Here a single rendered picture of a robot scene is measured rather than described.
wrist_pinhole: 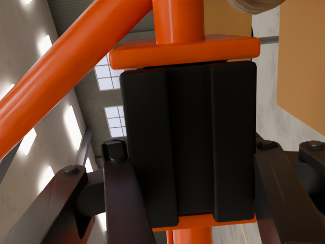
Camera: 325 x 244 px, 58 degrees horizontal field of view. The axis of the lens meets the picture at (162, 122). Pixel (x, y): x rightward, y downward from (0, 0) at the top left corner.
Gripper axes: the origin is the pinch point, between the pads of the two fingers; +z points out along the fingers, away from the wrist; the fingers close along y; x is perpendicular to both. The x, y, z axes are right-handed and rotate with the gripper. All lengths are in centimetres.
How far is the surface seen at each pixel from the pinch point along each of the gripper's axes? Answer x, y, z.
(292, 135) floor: -100, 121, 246
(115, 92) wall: -167, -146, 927
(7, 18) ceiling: 58, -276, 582
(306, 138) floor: -93, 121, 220
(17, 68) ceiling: -35, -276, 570
